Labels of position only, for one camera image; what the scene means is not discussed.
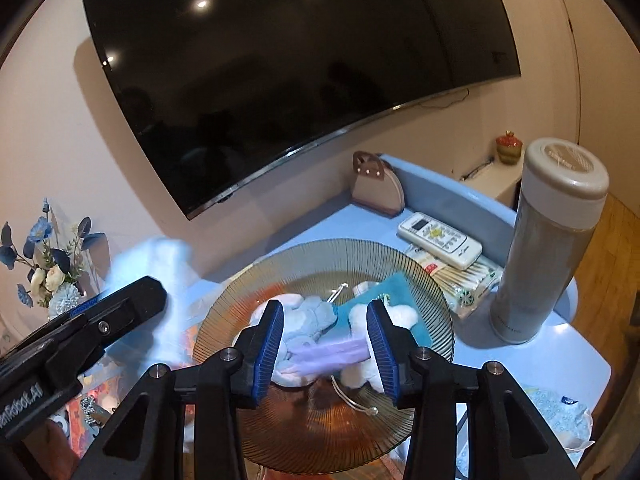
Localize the brown fan-shaped napkin holder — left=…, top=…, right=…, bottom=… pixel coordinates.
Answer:
left=352, top=150, right=407, bottom=218

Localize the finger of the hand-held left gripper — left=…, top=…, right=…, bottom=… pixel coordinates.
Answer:
left=0, top=276, right=168, bottom=376

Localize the teal drawstring pouch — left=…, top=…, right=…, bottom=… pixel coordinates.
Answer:
left=327, top=272, right=432, bottom=348

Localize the grey plush toy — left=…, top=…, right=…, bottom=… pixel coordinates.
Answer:
left=250, top=295, right=341, bottom=388

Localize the purple packet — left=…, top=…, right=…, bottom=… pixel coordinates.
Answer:
left=290, top=335, right=371, bottom=376

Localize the amber ribbed glass plate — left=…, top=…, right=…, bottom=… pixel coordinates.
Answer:
left=192, top=237, right=456, bottom=476

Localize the pale blue fluffy cloth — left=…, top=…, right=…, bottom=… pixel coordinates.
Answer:
left=107, top=237, right=201, bottom=366

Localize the cotton swab pack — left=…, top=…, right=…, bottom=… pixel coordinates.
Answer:
left=405, top=244, right=503, bottom=321

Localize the person's left hand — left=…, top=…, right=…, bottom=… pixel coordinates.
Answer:
left=44, top=417, right=81, bottom=480

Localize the beige thermos bottle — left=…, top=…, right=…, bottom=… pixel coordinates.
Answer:
left=489, top=138, right=610, bottom=345

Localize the floral orange tablecloth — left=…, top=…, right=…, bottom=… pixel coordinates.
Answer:
left=50, top=320, right=411, bottom=480

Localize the white side cabinet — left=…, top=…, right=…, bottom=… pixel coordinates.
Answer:
left=450, top=157, right=526, bottom=211

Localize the blue and white flower bouquet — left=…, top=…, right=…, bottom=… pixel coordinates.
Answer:
left=0, top=197, right=108, bottom=321

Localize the black television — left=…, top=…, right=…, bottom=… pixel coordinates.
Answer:
left=79, top=0, right=523, bottom=221

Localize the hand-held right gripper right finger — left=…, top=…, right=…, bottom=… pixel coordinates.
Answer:
left=366, top=299, right=581, bottom=480

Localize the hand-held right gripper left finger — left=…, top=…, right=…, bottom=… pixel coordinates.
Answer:
left=72, top=299, right=285, bottom=480

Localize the white remote control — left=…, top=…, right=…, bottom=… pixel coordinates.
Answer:
left=397, top=212, right=483, bottom=270

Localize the white plush toy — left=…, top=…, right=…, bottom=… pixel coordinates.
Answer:
left=340, top=302, right=421, bottom=391

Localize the red and gold jar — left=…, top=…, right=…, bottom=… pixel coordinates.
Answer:
left=495, top=130, right=523, bottom=165

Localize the white wipes packet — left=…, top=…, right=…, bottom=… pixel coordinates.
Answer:
left=520, top=385, right=596, bottom=453

